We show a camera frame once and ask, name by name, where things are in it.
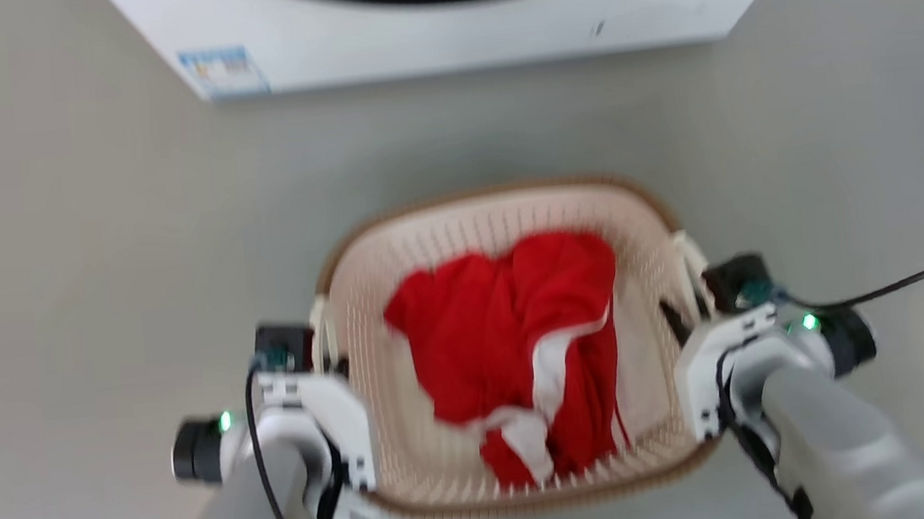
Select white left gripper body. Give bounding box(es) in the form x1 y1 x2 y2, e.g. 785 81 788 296
255 360 380 501

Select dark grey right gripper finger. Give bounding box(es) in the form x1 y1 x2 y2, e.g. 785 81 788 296
657 296 699 351

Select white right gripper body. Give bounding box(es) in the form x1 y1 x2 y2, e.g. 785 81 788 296
668 302 790 445

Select beige plastic laundry basket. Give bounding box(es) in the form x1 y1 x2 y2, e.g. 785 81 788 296
297 166 732 519

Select red and white garment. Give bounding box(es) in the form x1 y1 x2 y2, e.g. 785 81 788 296
377 225 639 501

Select blue white energy label sticker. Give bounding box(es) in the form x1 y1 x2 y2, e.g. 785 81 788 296
177 44 273 104

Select white washing machine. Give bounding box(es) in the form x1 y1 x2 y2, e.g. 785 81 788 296
100 0 828 112

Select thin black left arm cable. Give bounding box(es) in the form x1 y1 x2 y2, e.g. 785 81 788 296
240 354 310 519

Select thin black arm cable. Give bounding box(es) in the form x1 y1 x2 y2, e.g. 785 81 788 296
240 354 310 519
772 251 924 316

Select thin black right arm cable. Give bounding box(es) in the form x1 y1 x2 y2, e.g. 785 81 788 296
772 251 924 316

